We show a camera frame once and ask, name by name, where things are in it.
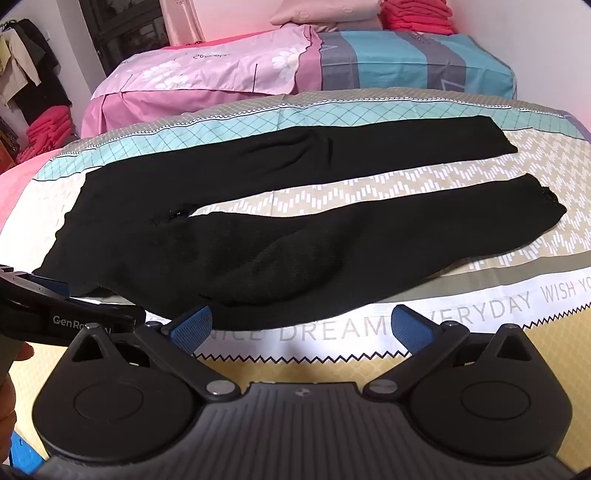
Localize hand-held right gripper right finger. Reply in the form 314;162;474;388
364;304;533;400

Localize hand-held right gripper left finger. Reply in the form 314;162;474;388
68;305;237;401

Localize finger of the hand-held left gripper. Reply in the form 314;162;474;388
69;295;147;329

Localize black pants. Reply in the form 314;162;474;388
33;115;568;319

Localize person's left hand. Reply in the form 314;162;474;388
0;342;36;418

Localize blue plastic object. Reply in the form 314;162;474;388
8;431;35;472

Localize patterned teal beige bed sheet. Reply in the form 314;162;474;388
0;87;591;444

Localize pink quilt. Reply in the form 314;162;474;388
0;150;61;232

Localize low pile of red clothes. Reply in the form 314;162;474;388
17;104;79;163

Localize hanging dark clothes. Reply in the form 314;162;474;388
0;18;72;158

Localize pink floral bed sheet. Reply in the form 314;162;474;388
81;24;324;138

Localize blue grey striped bed sheet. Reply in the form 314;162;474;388
308;30;518;99

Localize pink curtain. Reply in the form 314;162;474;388
159;0;305;47

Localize tall stack of red clothes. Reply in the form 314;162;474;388
379;0;458;36

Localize pink pillow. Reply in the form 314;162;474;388
269;0;384;32

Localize dark window frame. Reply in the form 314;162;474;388
78;0;171;77

